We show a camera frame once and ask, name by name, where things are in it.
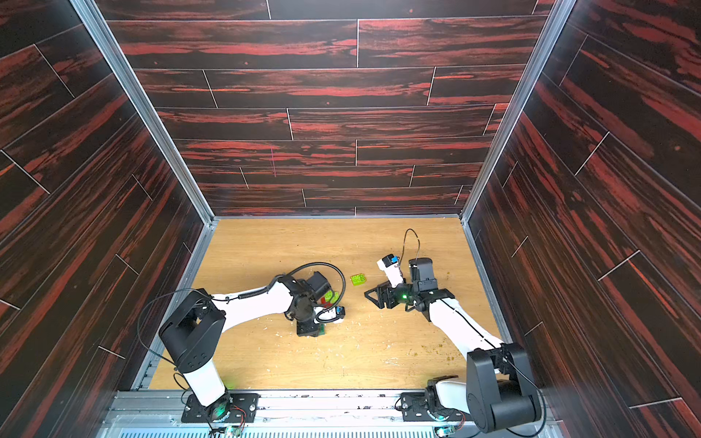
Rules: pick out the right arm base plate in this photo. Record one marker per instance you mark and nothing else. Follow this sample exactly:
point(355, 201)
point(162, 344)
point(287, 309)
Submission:
point(414, 407)

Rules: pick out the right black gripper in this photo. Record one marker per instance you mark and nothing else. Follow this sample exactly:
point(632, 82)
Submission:
point(388, 295)

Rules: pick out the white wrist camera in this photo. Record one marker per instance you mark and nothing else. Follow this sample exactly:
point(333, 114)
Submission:
point(329, 315)
point(391, 266)

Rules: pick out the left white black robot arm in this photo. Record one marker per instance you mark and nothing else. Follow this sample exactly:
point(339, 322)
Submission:
point(192, 333)

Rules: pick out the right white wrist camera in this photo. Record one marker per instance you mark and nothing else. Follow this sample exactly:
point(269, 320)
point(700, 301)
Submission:
point(391, 266)

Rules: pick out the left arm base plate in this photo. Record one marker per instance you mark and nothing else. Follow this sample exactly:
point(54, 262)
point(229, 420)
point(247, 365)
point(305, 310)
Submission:
point(234, 407)

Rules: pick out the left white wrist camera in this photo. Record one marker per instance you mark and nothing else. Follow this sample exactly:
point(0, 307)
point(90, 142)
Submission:
point(329, 315)

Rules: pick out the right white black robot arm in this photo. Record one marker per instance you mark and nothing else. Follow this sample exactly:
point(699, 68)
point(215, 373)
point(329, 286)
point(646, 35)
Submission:
point(498, 392)

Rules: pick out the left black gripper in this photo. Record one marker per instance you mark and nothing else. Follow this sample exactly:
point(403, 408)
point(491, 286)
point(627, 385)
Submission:
point(309, 330)

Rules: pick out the aluminium front rail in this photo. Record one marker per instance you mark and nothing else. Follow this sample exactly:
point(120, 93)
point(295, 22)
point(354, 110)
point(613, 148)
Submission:
point(280, 413)

